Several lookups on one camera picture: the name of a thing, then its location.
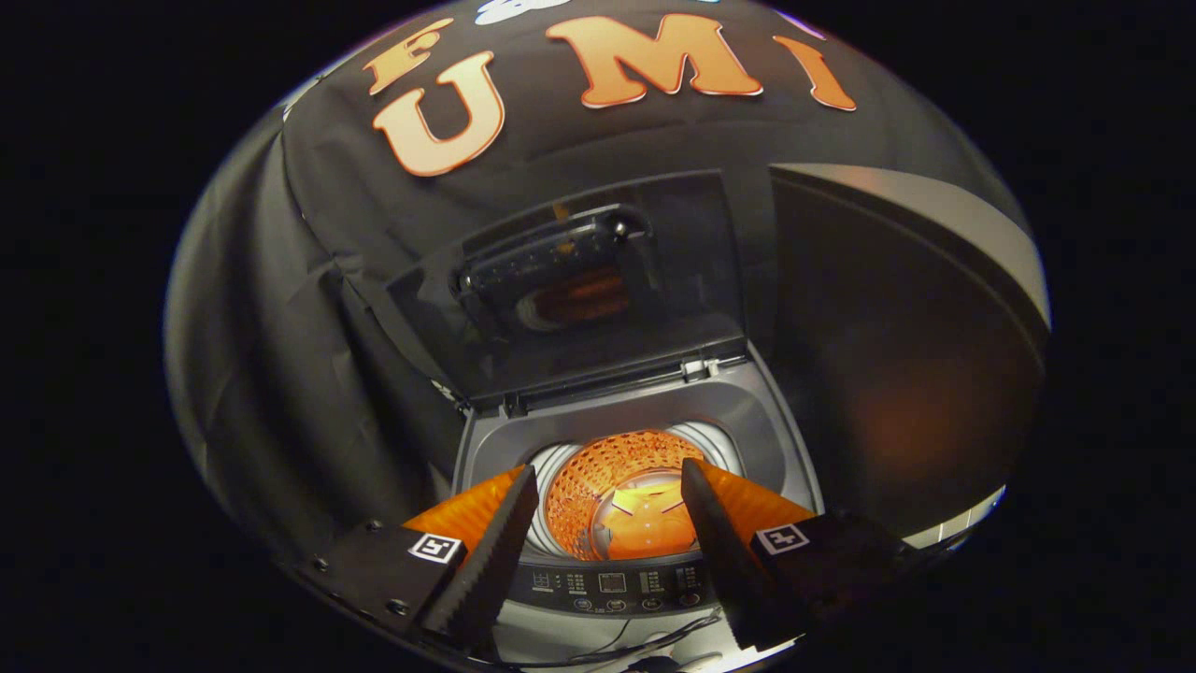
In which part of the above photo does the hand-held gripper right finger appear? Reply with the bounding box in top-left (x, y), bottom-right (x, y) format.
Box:
top-left (680, 457), bottom-right (926, 652)

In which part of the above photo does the grey washing machine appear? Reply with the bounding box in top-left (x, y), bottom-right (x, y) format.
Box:
top-left (451, 351), bottom-right (828, 673)

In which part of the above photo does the black cable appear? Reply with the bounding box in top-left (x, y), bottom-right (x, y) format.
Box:
top-left (495, 608), bottom-right (725, 669)

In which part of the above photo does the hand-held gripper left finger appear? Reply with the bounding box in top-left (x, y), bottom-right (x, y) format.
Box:
top-left (297, 465), bottom-right (541, 653)

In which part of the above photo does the yellow polo shirt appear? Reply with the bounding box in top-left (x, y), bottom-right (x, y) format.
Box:
top-left (593, 472), bottom-right (702, 560)

